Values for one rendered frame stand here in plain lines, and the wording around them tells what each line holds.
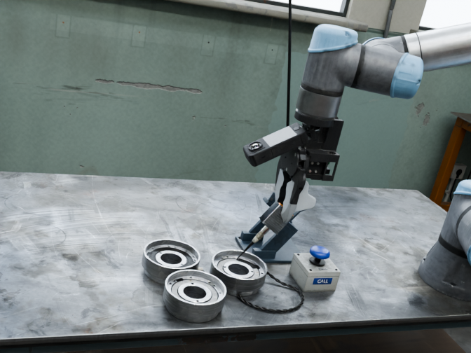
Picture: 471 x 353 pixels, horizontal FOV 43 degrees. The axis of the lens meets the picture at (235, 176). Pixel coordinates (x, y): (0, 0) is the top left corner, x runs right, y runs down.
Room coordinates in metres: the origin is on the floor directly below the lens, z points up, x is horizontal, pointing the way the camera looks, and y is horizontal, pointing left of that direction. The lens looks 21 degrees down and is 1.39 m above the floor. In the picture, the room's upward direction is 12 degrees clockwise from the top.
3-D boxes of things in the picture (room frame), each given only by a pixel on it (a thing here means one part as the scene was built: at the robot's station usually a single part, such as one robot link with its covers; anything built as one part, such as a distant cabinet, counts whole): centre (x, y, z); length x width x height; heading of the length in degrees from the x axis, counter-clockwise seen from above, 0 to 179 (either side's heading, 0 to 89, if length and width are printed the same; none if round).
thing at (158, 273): (0.95, 0.09, 0.82); 0.10 x 0.10 x 0.04
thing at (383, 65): (1.04, -0.22, 1.23); 0.11 x 0.11 x 0.08; 88
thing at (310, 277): (1.02, -0.19, 0.82); 0.08 x 0.07 x 0.05; 113
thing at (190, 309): (0.86, 0.03, 0.82); 0.10 x 0.10 x 0.04
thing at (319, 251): (1.02, -0.19, 0.85); 0.04 x 0.04 x 0.05
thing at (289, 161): (1.03, -0.12, 1.07); 0.09 x 0.08 x 0.12; 112
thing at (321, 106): (1.03, -0.12, 1.15); 0.08 x 0.08 x 0.05
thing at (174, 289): (0.86, 0.03, 0.82); 0.08 x 0.08 x 0.02
